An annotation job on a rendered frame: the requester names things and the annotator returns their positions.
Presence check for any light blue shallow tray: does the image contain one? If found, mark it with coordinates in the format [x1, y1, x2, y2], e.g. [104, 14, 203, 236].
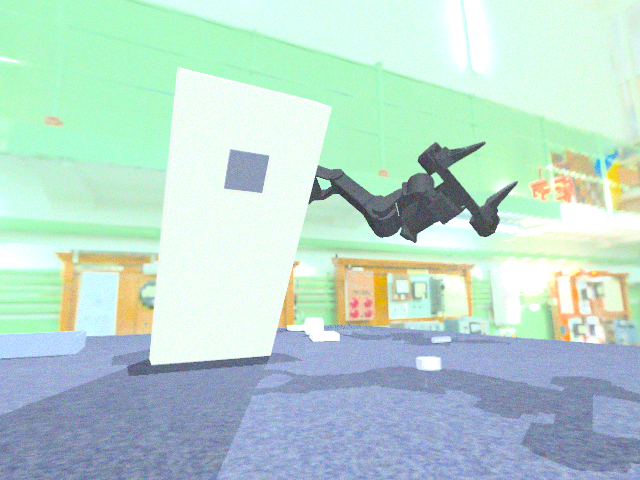
[0, 331, 86, 358]

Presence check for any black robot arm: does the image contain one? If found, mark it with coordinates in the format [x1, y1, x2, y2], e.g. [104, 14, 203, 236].
[308, 165, 466, 243]

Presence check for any white flat panel with square hole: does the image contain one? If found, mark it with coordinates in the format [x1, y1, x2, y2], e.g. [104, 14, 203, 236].
[149, 67, 332, 365]

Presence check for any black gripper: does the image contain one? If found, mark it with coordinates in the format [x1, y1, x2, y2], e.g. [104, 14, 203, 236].
[418, 142, 519, 237]

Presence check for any white short cylinder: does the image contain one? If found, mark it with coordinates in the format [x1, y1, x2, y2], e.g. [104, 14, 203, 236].
[416, 357, 441, 370]

